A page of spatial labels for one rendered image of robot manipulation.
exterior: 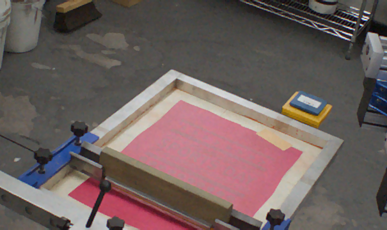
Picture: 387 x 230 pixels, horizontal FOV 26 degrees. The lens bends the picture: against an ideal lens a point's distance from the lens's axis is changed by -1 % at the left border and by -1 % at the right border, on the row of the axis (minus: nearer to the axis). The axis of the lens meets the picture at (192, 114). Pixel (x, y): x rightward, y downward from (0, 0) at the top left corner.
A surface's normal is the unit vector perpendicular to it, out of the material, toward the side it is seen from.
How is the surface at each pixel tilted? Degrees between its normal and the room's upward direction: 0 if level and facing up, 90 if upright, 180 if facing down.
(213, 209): 90
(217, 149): 0
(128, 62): 0
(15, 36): 93
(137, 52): 0
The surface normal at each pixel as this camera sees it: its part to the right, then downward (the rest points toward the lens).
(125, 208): 0.18, -0.83
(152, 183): -0.45, 0.40
